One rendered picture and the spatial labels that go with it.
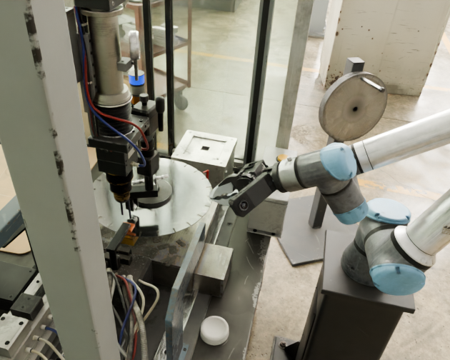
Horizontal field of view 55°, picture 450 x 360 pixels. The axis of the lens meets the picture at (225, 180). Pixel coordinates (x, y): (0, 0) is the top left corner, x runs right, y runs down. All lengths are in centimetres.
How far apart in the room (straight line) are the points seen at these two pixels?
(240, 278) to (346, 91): 106
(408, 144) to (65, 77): 88
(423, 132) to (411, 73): 329
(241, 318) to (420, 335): 125
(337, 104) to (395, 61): 229
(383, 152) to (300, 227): 150
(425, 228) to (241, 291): 49
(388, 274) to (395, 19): 323
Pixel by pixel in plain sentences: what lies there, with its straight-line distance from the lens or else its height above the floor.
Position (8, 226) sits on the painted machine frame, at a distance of 102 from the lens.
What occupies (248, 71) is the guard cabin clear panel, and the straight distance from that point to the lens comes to 143.
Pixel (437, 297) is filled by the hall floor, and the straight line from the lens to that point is 245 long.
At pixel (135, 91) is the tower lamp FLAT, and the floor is 111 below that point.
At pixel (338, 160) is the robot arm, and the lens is 89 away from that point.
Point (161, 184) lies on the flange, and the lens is 119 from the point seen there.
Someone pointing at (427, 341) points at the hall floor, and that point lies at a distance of 226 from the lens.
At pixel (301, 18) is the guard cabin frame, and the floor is 132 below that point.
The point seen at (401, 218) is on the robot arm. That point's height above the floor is 98.
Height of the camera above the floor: 169
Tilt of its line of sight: 37 degrees down
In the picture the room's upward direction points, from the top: 4 degrees clockwise
